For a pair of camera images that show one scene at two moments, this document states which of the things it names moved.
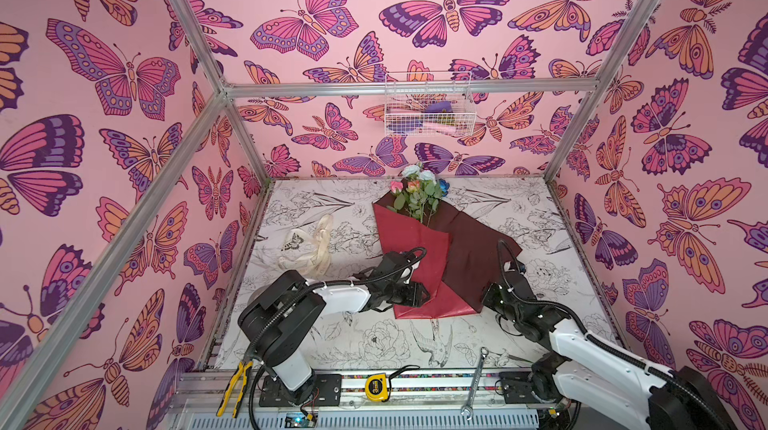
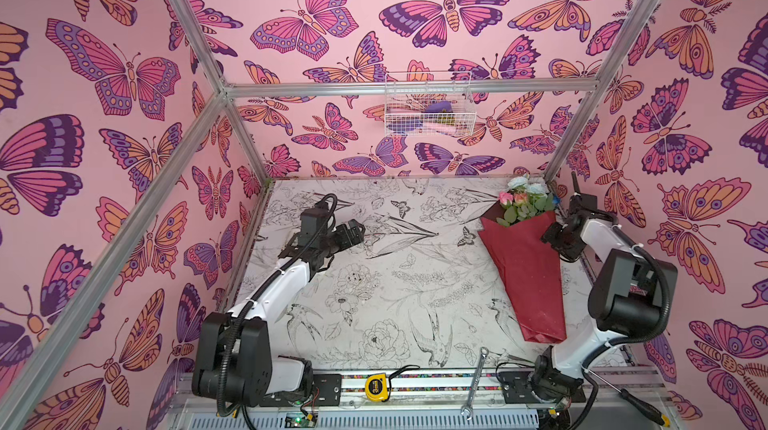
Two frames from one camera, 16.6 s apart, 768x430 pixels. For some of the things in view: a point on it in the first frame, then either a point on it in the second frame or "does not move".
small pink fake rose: [399, 198] to [504, 197]
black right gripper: [501, 296] to [576, 205]
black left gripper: [415, 295] to [355, 237]
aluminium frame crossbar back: [313, 89] does not move
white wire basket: [429, 114] does not move
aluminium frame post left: [223, 86] does not move
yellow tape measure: [378, 387] does not move
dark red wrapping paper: [465, 255] to [528, 271]
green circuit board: [299, 420] does not move
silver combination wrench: [470, 404] does not move
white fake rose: [425, 201] to [529, 199]
